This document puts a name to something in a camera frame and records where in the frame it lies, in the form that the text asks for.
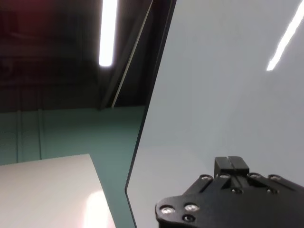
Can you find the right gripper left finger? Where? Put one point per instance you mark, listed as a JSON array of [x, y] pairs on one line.
[[221, 167]]

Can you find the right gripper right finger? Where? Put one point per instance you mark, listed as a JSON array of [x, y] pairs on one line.
[[238, 166]]

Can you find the white side table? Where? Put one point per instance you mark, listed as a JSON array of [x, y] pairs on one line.
[[47, 192]]

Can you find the long ceiling light tube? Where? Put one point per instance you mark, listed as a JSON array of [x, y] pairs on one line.
[[108, 33]]

